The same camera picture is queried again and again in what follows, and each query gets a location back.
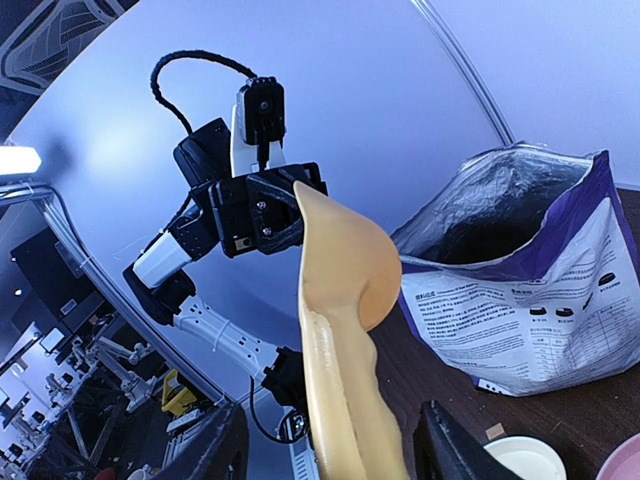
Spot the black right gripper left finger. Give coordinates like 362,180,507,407
152,403,249,480

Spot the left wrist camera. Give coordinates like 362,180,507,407
230,76,286,177

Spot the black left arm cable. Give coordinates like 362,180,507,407
148,48,261,134

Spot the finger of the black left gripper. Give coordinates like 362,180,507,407
247,174,304,255

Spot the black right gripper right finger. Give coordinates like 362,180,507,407
414,400,519,480

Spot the pink pet bowl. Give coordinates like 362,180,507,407
596,433,640,480

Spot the purple pet food bag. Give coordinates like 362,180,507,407
392,143,639,397

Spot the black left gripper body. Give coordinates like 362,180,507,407
210,162,327,258

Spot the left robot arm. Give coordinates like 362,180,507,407
123,118,326,444

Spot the cream pet bowl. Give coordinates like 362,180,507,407
484,436,567,480

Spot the yellow plastic scoop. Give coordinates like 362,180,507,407
294,182,409,479

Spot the aluminium corner post left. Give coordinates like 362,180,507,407
412,0,516,146

